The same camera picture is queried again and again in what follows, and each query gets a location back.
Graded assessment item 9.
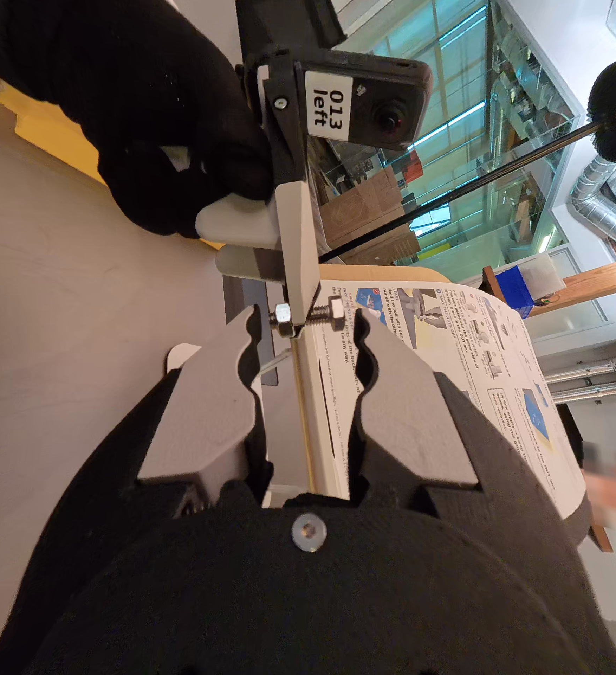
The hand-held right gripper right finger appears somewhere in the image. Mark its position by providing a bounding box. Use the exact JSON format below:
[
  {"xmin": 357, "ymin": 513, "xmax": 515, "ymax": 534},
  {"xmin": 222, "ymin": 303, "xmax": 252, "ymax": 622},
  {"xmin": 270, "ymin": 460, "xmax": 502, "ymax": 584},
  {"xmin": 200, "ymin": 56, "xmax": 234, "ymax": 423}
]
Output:
[{"xmin": 351, "ymin": 308, "xmax": 480, "ymax": 501}]

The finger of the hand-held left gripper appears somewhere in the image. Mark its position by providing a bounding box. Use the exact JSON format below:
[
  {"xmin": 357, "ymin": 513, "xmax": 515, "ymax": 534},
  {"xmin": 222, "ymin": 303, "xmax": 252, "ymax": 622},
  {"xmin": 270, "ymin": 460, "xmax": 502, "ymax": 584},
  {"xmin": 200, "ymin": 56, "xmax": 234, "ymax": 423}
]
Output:
[
  {"xmin": 196, "ymin": 179, "xmax": 323, "ymax": 329},
  {"xmin": 215, "ymin": 246, "xmax": 287, "ymax": 281}
]

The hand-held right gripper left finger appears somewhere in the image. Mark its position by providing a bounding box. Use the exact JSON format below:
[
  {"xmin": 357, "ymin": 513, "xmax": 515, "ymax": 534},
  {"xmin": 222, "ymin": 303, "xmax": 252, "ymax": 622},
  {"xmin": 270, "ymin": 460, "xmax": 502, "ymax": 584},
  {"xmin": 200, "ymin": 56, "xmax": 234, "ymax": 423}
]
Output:
[{"xmin": 137, "ymin": 304, "xmax": 276, "ymax": 506}]

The silver bolt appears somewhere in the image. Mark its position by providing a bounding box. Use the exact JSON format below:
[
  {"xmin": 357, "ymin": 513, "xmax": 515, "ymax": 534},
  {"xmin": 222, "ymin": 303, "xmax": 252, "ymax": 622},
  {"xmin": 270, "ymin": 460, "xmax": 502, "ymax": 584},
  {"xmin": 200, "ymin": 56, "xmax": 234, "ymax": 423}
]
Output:
[{"xmin": 267, "ymin": 302, "xmax": 352, "ymax": 339}]

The yellow plastic bin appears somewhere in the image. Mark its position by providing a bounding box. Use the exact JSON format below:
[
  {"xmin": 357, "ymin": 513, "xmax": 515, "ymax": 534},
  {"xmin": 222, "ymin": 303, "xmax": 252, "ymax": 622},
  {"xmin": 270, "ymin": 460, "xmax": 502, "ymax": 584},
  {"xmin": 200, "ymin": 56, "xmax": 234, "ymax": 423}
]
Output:
[{"xmin": 0, "ymin": 84, "xmax": 109, "ymax": 185}]

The person's left hand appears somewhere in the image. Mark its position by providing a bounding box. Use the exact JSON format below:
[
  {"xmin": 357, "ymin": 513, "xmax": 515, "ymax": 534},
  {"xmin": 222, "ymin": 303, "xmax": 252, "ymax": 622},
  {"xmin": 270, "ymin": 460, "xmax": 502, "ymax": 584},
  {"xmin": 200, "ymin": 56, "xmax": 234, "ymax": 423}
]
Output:
[{"xmin": 57, "ymin": 0, "xmax": 278, "ymax": 239}]

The printed instruction sheet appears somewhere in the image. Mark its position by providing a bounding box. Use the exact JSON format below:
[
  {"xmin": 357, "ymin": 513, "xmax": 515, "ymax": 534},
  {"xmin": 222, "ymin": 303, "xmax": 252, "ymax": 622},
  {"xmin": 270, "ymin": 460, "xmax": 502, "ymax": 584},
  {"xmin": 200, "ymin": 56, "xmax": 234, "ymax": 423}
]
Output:
[{"xmin": 308, "ymin": 282, "xmax": 589, "ymax": 520}]

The cardboard box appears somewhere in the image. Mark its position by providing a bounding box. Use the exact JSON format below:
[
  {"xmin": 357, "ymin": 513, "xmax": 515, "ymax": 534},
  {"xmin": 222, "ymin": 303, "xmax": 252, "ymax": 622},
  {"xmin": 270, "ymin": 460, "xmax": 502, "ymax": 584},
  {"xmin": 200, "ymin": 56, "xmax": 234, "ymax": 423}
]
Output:
[{"xmin": 319, "ymin": 168, "xmax": 419, "ymax": 264}]

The wooden document board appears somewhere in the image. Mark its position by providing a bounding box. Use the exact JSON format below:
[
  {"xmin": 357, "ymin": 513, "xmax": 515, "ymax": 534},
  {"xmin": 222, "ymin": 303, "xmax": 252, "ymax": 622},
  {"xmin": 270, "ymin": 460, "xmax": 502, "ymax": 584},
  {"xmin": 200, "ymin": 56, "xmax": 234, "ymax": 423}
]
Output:
[{"xmin": 289, "ymin": 265, "xmax": 611, "ymax": 552}]

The blue plastic bin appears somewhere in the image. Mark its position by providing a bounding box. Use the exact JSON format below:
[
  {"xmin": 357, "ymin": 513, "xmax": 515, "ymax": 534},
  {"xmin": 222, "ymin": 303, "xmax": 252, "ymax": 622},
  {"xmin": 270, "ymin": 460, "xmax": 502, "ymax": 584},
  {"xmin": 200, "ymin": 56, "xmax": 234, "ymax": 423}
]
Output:
[{"xmin": 494, "ymin": 265, "xmax": 534, "ymax": 320}]

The thin white cord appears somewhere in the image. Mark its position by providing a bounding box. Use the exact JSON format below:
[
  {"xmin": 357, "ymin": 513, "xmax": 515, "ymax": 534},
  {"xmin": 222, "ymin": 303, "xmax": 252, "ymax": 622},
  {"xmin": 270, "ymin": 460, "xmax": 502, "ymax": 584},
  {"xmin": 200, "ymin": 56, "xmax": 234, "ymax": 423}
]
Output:
[{"xmin": 258, "ymin": 345, "xmax": 294, "ymax": 378}]

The silver ventilation duct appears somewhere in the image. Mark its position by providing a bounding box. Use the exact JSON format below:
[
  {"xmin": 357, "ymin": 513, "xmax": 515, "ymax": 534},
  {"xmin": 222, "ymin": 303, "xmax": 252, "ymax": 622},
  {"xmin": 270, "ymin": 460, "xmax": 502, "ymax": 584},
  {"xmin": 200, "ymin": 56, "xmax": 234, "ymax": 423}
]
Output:
[{"xmin": 570, "ymin": 155, "xmax": 616, "ymax": 255}]

